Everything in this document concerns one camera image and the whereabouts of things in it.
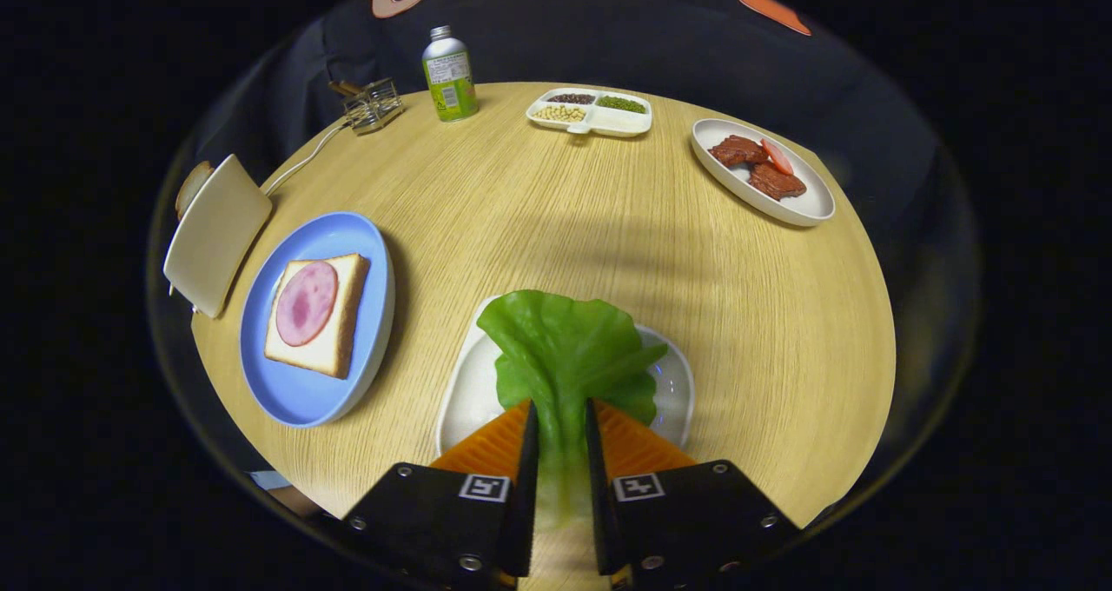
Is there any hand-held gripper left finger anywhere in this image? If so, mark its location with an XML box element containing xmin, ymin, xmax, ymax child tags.
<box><xmin>343</xmin><ymin>398</ymin><xmax>540</xmax><ymax>591</ymax></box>

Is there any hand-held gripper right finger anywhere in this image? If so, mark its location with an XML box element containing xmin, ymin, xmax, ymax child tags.
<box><xmin>584</xmin><ymin>398</ymin><xmax>802</xmax><ymax>591</ymax></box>

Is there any green lettuce leaf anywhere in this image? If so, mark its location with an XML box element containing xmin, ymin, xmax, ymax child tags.
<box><xmin>476</xmin><ymin>289</ymin><xmax>670</xmax><ymax>522</ymax></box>

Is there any toasted bread slice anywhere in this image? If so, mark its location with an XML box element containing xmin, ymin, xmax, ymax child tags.
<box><xmin>175</xmin><ymin>160</ymin><xmax>215</xmax><ymax>221</ymax></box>

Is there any white square plate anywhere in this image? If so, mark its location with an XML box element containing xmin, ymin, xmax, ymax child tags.
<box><xmin>434</xmin><ymin>295</ymin><xmax>696</xmax><ymax>457</ymax></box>

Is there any blue round plate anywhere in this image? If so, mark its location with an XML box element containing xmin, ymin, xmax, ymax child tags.
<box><xmin>239</xmin><ymin>211</ymin><xmax>396</xmax><ymax>428</ymax></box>

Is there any white bread slice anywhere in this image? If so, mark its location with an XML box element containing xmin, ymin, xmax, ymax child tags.
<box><xmin>264</xmin><ymin>253</ymin><xmax>372</xmax><ymax>380</ymax></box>

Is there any pink ham slice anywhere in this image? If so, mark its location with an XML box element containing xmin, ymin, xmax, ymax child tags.
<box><xmin>275</xmin><ymin>261</ymin><xmax>339</xmax><ymax>348</ymax></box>

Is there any red-brown meat piece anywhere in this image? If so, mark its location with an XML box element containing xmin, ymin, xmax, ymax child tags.
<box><xmin>749</xmin><ymin>163</ymin><xmax>808</xmax><ymax>201</ymax></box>
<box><xmin>708</xmin><ymin>135</ymin><xmax>771</xmax><ymax>169</ymax></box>

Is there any white oval plate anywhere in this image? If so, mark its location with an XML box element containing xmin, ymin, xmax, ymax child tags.
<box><xmin>691</xmin><ymin>118</ymin><xmax>837</xmax><ymax>229</ymax></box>

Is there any white divided dish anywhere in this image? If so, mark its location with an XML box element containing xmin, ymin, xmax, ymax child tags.
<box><xmin>526</xmin><ymin>88</ymin><xmax>653</xmax><ymax>138</ymax></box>

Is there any white toaster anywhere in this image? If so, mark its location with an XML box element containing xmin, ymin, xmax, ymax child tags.
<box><xmin>162</xmin><ymin>154</ymin><xmax>274</xmax><ymax>320</ymax></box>

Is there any metal bottle with green label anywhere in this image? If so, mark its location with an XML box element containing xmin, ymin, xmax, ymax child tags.
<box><xmin>421</xmin><ymin>25</ymin><xmax>480</xmax><ymax>123</ymax></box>

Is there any black backdrop cloth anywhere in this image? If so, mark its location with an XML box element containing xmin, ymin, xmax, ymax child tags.
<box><xmin>187</xmin><ymin>0</ymin><xmax>956</xmax><ymax>253</ymax></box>

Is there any white toaster cable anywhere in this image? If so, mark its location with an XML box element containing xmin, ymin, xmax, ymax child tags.
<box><xmin>261</xmin><ymin>118</ymin><xmax>357</xmax><ymax>197</ymax></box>

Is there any metal wire basket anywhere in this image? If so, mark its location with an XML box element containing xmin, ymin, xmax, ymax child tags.
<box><xmin>344</xmin><ymin>77</ymin><xmax>405</xmax><ymax>135</ymax></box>

